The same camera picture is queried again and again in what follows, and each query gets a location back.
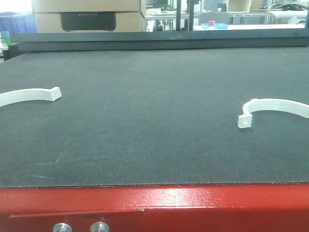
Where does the white pipe clamp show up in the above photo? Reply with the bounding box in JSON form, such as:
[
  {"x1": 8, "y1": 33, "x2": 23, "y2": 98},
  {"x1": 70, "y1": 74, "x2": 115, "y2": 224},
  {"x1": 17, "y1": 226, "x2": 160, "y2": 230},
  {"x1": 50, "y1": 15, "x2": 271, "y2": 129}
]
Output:
[
  {"x1": 237, "y1": 99, "x2": 309, "y2": 129},
  {"x1": 0, "y1": 87, "x2": 62, "y2": 107}
]

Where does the blue storage bin far left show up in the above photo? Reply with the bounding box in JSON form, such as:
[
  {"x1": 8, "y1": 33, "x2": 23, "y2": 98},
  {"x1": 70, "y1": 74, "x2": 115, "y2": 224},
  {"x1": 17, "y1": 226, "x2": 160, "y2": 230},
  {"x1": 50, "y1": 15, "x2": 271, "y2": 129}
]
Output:
[{"x1": 0, "y1": 12, "x2": 37, "y2": 33}]

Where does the silver round knob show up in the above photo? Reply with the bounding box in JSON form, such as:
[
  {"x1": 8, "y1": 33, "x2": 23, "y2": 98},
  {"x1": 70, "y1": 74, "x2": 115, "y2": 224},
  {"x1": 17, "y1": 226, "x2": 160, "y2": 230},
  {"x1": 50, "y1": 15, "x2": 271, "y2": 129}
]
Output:
[
  {"x1": 53, "y1": 223, "x2": 72, "y2": 232},
  {"x1": 90, "y1": 222, "x2": 110, "y2": 232}
]

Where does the cardboard box with black panel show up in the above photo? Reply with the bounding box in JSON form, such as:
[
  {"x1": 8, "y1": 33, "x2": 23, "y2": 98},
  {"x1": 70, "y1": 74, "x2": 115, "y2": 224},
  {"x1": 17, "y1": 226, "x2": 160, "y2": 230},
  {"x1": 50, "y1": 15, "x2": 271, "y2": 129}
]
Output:
[{"x1": 32, "y1": 0, "x2": 146, "y2": 33}]

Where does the red metal cart frame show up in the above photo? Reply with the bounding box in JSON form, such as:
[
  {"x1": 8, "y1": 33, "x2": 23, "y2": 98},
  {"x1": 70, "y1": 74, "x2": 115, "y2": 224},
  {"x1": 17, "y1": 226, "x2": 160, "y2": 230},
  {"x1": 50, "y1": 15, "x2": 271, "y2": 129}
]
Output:
[{"x1": 0, "y1": 184, "x2": 309, "y2": 232}]

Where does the black textured table mat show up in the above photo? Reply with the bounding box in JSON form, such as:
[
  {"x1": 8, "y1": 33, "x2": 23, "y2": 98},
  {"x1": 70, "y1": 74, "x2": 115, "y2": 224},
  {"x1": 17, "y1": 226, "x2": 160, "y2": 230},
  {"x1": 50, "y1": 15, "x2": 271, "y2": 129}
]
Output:
[{"x1": 0, "y1": 47, "x2": 309, "y2": 188}]

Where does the silver round knob right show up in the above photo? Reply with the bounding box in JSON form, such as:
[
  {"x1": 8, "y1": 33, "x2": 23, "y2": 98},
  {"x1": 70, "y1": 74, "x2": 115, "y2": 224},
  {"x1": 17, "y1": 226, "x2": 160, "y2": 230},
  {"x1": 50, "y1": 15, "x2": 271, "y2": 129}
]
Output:
[{"x1": 90, "y1": 222, "x2": 110, "y2": 232}]

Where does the silver round knob left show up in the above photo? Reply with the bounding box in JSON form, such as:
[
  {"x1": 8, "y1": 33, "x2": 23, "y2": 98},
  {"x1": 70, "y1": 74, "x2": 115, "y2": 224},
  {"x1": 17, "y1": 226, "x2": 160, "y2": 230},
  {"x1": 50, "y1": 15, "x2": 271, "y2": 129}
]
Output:
[{"x1": 53, "y1": 223, "x2": 72, "y2": 232}]

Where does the small blue tray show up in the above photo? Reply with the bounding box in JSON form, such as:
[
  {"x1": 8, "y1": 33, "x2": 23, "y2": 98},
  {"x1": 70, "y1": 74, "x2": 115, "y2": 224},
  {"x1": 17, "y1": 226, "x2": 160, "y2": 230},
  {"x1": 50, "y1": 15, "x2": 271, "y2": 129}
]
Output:
[{"x1": 201, "y1": 23, "x2": 228, "y2": 30}]

